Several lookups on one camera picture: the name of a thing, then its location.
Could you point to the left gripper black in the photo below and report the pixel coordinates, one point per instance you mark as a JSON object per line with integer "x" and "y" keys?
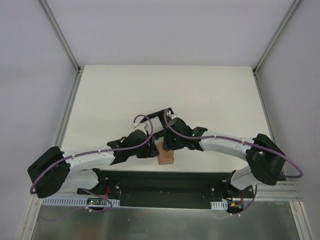
{"x": 152, "y": 149}

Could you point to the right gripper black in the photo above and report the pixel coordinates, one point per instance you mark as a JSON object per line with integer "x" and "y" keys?
{"x": 169, "y": 144}

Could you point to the brown leather card holder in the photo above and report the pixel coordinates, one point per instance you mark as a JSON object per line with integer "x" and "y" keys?
{"x": 164, "y": 157}

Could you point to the black card dispenser box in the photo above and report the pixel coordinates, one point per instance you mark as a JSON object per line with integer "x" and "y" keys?
{"x": 158, "y": 114}

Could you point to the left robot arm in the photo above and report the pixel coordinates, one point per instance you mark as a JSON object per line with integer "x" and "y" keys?
{"x": 54, "y": 168}

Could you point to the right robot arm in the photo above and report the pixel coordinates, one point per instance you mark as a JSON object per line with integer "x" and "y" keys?
{"x": 247, "y": 160}

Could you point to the white cards stack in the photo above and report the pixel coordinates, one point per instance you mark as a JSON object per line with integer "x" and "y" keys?
{"x": 156, "y": 124}

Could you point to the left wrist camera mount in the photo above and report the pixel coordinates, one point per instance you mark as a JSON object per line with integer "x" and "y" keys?
{"x": 140, "y": 126}

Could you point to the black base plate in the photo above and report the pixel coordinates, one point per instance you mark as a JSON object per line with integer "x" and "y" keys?
{"x": 156, "y": 189}

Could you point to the right white cable duct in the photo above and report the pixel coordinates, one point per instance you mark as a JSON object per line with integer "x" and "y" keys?
{"x": 219, "y": 205}

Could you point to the white cable duct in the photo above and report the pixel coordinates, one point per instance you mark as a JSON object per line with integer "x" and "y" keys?
{"x": 219, "y": 205}
{"x": 75, "y": 201}

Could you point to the left white cable duct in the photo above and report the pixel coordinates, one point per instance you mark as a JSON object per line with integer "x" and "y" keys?
{"x": 75, "y": 201}

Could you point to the aluminium rail right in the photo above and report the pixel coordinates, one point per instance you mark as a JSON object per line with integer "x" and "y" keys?
{"x": 283, "y": 191}

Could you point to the right aluminium frame post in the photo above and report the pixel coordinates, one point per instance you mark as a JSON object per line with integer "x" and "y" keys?
{"x": 277, "y": 34}

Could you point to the aluminium frame post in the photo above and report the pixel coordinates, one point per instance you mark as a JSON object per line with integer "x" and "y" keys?
{"x": 277, "y": 34}
{"x": 59, "y": 34}

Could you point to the left aluminium frame post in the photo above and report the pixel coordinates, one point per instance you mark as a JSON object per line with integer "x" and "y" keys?
{"x": 59, "y": 34}

